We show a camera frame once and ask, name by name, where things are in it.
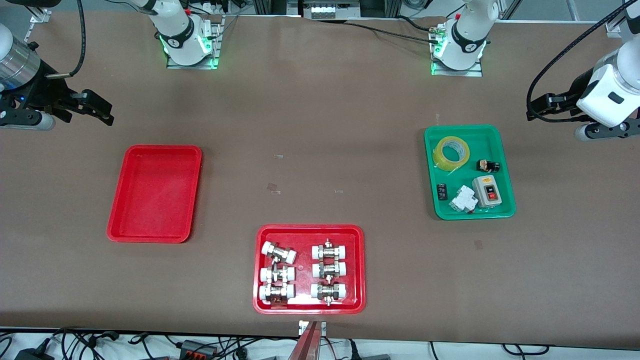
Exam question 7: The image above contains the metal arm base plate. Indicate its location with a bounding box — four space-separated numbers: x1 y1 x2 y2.
430 24 484 78
166 14 225 70

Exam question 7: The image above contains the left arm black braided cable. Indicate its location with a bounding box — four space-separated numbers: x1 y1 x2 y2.
525 0 640 124

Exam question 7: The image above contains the white circuit breaker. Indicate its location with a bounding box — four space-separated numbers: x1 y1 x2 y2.
448 184 476 215

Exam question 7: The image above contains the aluminium corner bracket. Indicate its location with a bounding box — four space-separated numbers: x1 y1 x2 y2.
603 14 627 39
28 8 51 29

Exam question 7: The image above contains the thin black table cable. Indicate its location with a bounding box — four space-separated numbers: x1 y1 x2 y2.
344 19 445 45

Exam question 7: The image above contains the grey push-button switch box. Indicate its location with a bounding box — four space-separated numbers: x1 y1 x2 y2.
471 175 504 209

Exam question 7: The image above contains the yellow clear tape roll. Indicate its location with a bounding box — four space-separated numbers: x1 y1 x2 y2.
432 135 471 174

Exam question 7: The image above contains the green plastic tray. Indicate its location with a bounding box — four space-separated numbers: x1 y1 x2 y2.
423 124 517 221

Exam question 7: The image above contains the red plastic tray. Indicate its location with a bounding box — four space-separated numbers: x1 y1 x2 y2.
252 223 367 316
106 144 203 244

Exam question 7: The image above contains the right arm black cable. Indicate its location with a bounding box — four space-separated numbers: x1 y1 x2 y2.
46 0 87 80

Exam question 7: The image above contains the white-ended metal pipe fitting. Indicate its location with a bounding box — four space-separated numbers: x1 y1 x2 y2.
311 238 349 261
259 265 296 285
261 241 298 265
310 282 349 307
311 260 348 280
258 284 296 306

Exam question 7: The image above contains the grey socket box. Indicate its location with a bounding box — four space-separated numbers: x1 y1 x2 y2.
299 0 362 20

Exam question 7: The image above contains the red metal bar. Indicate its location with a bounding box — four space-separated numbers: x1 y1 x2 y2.
287 320 326 360

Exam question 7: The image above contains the black power adapter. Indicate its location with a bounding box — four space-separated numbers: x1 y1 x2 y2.
14 347 54 360

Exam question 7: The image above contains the black orange power strip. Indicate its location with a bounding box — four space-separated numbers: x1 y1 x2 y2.
179 339 218 359

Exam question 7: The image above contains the small metal mounting plate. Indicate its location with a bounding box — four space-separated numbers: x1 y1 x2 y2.
298 319 327 337

